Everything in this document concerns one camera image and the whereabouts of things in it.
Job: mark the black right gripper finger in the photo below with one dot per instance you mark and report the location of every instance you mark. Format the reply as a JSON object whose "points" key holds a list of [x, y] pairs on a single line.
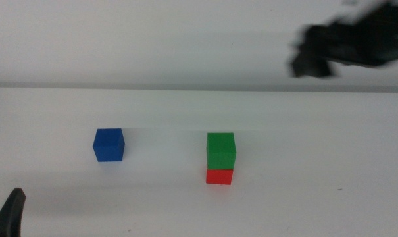
{"points": [[310, 66]]}

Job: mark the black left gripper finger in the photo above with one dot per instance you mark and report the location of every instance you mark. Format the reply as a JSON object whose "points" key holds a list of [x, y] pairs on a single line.
{"points": [[8, 217]]}

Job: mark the blue cube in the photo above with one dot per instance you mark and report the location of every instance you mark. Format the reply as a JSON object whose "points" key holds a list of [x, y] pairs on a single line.
{"points": [[108, 146]]}

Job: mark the green cube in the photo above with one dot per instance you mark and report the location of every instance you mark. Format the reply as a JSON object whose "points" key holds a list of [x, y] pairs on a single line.
{"points": [[221, 151]]}

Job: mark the red cube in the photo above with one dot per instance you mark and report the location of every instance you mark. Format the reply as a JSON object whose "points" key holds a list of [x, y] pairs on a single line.
{"points": [[219, 177]]}

